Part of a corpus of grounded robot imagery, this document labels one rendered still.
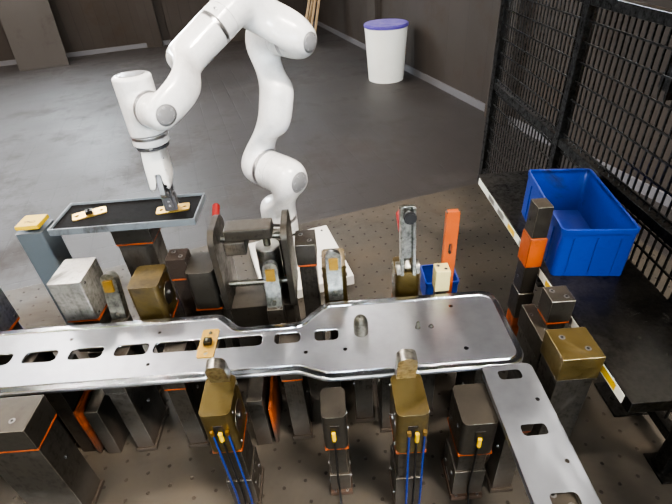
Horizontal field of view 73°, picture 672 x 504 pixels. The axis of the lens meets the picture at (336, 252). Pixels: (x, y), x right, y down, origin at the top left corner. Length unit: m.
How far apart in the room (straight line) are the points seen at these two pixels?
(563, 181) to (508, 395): 0.68
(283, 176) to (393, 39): 4.98
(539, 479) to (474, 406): 0.17
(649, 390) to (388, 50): 5.62
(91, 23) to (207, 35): 9.40
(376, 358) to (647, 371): 0.50
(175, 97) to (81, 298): 0.52
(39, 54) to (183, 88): 9.06
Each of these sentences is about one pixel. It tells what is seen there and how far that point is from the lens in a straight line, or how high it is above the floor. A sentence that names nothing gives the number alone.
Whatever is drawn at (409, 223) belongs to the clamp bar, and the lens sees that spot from 1.01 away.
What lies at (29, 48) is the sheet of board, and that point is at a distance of 10.15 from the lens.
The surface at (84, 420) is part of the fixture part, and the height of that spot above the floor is 0.83.
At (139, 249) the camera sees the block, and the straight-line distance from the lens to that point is 1.32.
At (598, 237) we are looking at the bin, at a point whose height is 1.14.
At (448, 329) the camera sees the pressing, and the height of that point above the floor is 1.00.
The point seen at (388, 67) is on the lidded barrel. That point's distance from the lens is 6.33.
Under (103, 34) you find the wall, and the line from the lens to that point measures 10.58.
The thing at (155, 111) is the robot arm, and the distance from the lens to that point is 1.06.
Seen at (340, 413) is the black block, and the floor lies 0.99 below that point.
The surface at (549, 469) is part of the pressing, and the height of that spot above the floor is 1.00.
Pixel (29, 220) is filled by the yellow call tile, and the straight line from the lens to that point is 1.44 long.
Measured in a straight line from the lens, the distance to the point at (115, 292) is 1.20.
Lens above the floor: 1.74
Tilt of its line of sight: 36 degrees down
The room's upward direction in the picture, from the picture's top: 4 degrees counter-clockwise
